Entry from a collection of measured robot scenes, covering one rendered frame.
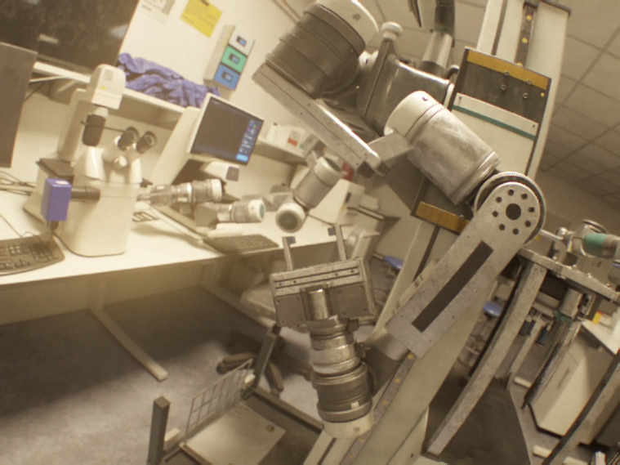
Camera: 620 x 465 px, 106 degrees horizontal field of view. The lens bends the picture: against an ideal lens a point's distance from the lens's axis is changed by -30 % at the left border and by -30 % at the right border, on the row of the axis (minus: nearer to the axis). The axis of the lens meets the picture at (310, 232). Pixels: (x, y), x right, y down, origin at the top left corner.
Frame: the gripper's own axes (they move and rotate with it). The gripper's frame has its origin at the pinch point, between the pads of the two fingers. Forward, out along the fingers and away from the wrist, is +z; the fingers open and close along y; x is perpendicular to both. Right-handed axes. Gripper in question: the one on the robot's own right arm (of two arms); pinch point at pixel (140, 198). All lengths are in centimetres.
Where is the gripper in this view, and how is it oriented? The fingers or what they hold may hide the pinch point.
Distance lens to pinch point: 127.7
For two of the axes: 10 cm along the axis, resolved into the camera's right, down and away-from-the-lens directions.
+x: 0.2, -9.4, -3.3
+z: -9.2, 1.1, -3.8
